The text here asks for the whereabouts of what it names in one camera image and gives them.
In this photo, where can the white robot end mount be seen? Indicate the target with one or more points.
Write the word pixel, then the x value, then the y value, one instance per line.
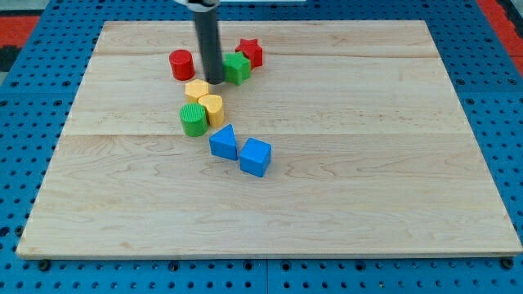
pixel 199 5

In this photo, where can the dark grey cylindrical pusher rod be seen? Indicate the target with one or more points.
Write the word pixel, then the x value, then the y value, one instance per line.
pixel 208 35

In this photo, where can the green star block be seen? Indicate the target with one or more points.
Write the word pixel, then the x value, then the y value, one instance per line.
pixel 237 67

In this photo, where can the red star block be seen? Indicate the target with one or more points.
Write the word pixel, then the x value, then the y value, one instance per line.
pixel 251 50

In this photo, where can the red cylinder block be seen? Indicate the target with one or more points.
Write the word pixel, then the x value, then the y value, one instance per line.
pixel 182 65

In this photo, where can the yellow pentagon block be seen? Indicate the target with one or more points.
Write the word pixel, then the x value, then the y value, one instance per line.
pixel 196 89

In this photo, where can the yellow heart block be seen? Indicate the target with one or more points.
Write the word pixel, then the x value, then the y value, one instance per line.
pixel 213 105

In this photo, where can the green cylinder block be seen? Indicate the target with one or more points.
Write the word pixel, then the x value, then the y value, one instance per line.
pixel 193 119

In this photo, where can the blue triangle block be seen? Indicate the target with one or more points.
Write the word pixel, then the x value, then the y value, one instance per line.
pixel 223 143

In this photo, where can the blue cube block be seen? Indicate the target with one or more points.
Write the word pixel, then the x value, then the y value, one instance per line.
pixel 255 157

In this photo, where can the light wooden board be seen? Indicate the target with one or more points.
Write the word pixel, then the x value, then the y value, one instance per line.
pixel 372 154

